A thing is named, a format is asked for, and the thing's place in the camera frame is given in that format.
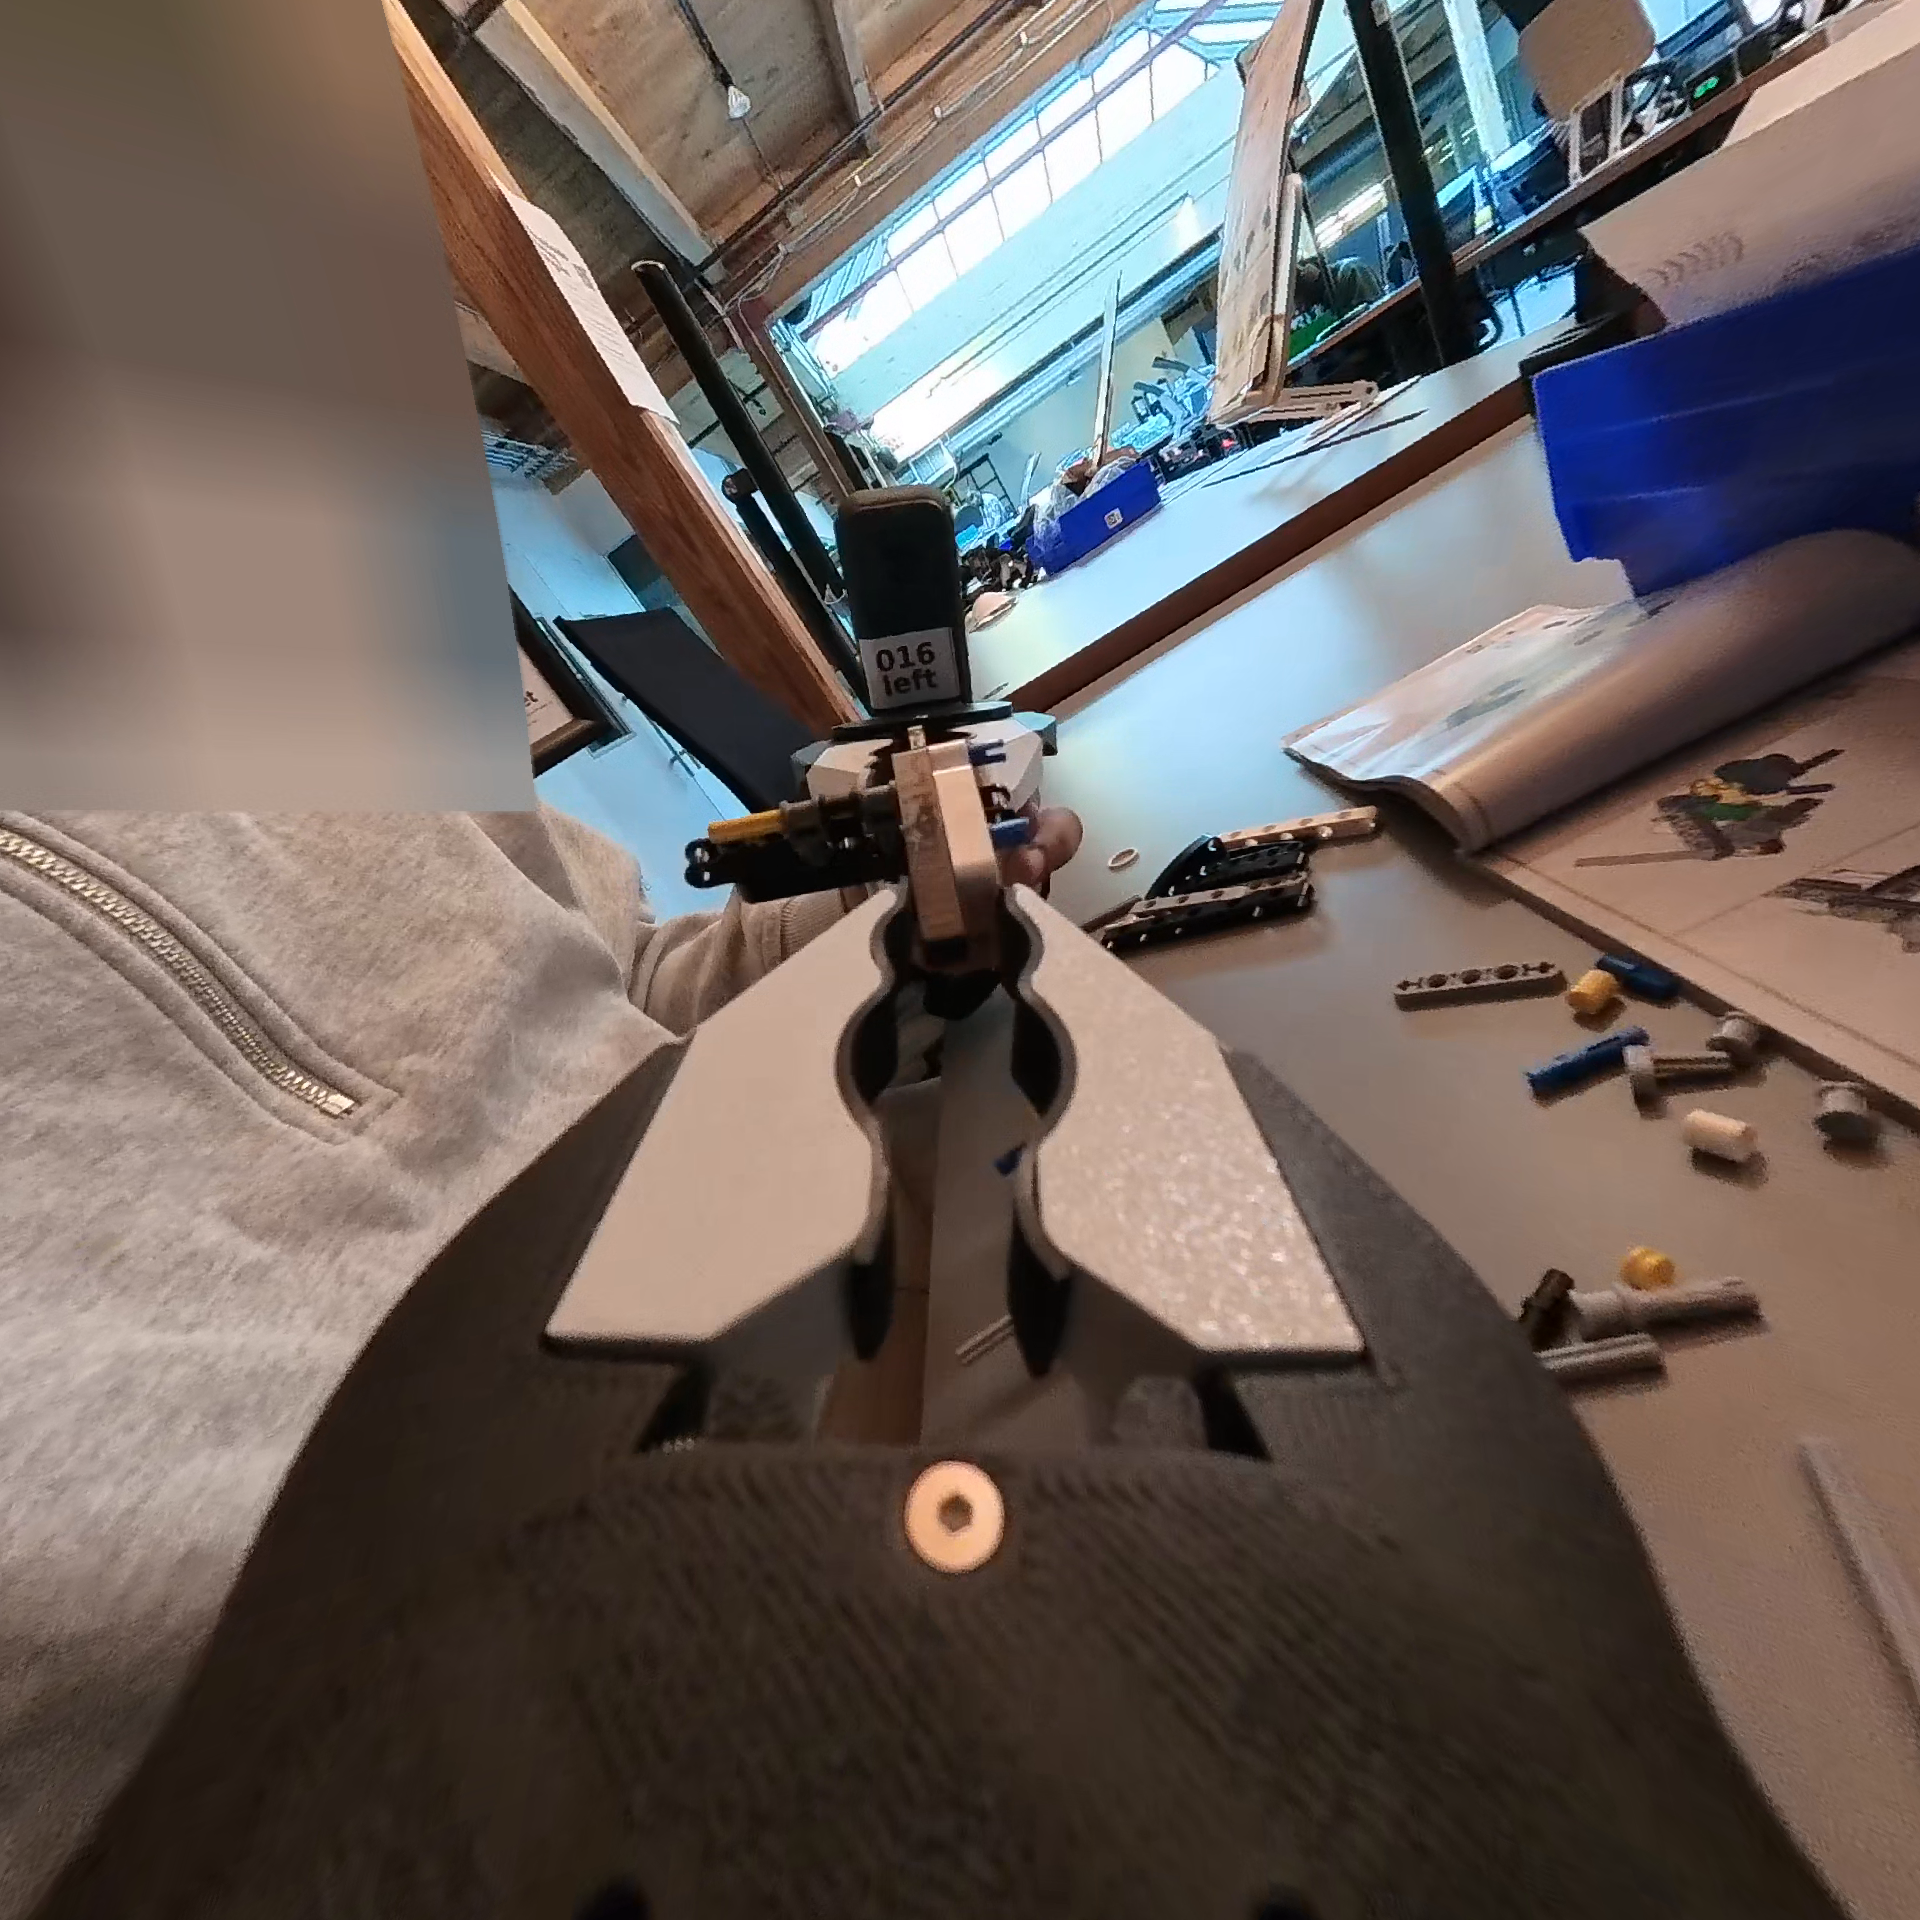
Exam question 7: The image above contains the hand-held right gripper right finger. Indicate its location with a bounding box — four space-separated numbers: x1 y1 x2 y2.
998 884 1368 1404

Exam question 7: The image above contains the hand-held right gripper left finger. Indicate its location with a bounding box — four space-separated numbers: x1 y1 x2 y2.
544 884 921 1404

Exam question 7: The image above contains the black and grey lego assembly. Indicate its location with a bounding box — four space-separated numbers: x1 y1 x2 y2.
686 724 1041 979

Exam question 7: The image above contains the person's left forearm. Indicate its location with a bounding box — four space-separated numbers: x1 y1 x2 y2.
623 877 903 1040

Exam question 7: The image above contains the grey five-hole lego beam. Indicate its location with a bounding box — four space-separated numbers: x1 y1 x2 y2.
1395 958 1571 1008

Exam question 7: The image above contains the long blue lego pin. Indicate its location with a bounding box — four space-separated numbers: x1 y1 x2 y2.
1525 1027 1650 1094

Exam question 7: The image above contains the open lego instruction booklet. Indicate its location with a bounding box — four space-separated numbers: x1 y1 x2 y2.
1286 530 1920 1127

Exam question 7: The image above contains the long thin grey lego axle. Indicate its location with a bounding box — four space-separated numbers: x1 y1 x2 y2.
1800 1434 1920 1669

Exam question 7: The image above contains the person's left hand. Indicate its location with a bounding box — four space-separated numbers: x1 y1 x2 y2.
995 807 1088 905

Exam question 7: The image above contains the small blue storage bin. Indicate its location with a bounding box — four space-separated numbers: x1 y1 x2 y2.
1032 456 1168 575

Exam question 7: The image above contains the framed sign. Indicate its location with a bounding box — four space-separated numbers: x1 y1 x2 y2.
507 587 635 760

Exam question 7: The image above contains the slanted wooden beam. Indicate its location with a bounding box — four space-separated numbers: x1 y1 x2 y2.
383 0 862 740

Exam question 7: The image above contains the white paper notice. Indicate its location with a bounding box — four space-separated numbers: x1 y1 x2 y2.
502 184 680 425

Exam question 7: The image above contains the person's grey sweatshirt torso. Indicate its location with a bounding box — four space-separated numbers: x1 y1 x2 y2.
0 812 716 1920

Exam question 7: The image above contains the upright cardboard sheet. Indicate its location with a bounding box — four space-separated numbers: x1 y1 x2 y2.
1208 0 1325 425

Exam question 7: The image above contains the blue plastic bin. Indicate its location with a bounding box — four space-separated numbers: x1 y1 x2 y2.
1530 292 1920 567

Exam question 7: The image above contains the white cardboard box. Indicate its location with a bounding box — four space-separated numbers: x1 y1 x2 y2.
1584 45 1920 329

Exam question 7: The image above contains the black metal post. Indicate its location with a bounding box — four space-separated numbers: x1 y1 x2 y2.
631 258 846 604
1339 0 1470 374

